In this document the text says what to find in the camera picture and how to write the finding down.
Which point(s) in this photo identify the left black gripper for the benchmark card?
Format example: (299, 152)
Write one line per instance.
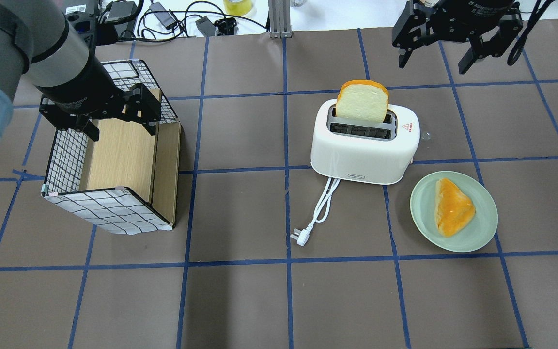
(81, 91)

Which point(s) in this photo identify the aluminium frame post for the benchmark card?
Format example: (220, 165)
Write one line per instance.
(280, 25)

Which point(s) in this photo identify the triangular orange bread pastry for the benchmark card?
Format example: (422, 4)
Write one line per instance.
(453, 209)

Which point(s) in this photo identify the black power adapter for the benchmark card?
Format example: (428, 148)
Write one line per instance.
(164, 16)

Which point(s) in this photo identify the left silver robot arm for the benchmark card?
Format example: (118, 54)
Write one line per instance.
(57, 53)

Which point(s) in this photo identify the toast bread slice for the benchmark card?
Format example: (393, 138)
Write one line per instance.
(362, 100)

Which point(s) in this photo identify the yellow tape roll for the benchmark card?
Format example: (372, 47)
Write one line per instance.
(238, 7)

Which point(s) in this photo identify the light green plate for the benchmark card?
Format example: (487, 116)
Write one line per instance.
(476, 234)

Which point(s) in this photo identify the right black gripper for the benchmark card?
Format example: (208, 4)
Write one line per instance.
(470, 12)

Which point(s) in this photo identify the white two-slot toaster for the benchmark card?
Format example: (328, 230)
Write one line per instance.
(377, 153)

